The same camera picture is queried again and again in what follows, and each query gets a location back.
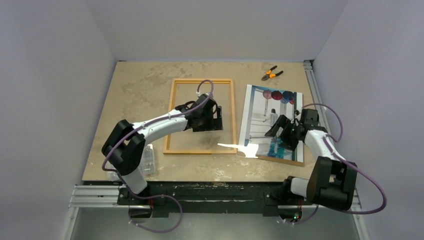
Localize clear acrylic glass sheet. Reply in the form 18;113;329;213
216;84;304;163

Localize photo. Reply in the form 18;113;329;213
237;84;306;168

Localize orange wooden picture frame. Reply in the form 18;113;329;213
162;78;238;156

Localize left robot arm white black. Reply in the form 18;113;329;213
101;93;223;205

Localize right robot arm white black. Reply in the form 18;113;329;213
265;109;357;211

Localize orange black pliers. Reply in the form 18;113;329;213
261;65;284;81

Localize clear plastic screw box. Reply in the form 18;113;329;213
105;144;156;182

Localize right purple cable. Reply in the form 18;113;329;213
278;103;388;226

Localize purple cable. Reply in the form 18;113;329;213
101;79;215;234
278;103;388;226

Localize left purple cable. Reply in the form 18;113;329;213
101;79;215;234

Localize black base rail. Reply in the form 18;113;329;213
117;181;312;219

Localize aluminium extrusion rail front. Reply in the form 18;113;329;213
68;185;126;208

